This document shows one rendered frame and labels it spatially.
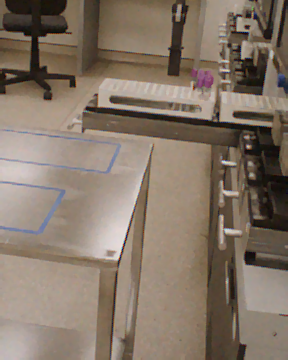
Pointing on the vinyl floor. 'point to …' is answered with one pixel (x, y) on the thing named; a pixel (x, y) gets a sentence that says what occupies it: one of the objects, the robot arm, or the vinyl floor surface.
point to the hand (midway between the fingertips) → (174, 62)
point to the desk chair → (35, 23)
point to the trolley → (73, 228)
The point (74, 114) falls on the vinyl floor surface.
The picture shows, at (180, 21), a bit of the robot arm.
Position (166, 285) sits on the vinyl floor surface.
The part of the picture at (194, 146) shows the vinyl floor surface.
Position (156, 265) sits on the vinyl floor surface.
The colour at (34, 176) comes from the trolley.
